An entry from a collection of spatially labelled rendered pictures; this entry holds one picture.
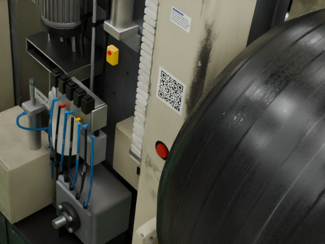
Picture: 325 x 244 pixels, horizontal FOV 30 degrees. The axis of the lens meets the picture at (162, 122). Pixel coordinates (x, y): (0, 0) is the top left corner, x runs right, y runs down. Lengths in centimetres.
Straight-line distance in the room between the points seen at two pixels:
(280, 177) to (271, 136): 6
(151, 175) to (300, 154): 58
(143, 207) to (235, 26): 54
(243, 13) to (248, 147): 32
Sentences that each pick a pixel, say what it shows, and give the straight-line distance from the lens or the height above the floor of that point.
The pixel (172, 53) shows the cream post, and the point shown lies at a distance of 113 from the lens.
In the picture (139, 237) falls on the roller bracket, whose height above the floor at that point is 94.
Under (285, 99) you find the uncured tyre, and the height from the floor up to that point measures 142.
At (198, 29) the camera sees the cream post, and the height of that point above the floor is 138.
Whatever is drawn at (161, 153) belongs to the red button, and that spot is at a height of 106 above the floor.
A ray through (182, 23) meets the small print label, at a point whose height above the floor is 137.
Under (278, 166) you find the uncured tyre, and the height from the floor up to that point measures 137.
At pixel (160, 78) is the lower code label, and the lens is 119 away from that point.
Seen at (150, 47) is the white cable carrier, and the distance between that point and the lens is 120.
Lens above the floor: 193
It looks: 40 degrees down
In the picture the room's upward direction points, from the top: 8 degrees clockwise
